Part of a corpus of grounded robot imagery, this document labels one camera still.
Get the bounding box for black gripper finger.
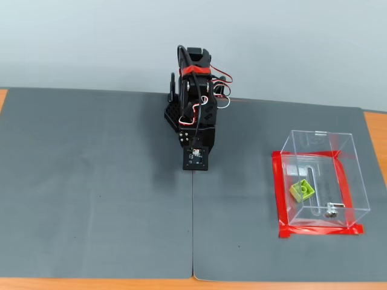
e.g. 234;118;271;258
178;130;192;148

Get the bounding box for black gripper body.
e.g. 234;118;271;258
178;125;216;153

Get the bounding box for green lego block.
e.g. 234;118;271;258
289;179;315;204

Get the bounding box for red tape band on arm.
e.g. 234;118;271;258
180;66;212;77

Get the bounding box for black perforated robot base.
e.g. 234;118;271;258
163;98;183;134

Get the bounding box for transparent plastic box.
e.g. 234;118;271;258
280;129;371;229

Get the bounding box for silver box lock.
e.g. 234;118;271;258
325;202;346;219

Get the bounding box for black table clamp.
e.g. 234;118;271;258
167;72;180;103

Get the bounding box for grey mat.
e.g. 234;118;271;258
0;87;194;280
192;97;387;283

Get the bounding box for red floor tape strip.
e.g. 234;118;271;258
271;150;291;233
332;156;357;229
278;224;365;239

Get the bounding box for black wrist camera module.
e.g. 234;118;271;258
183;146;210;172

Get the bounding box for short looped servo wire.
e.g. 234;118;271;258
178;95;209;126

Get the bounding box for long red white servo wire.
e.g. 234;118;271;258
209;63;234;109

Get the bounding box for black camera cable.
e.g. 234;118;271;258
176;45;203;149

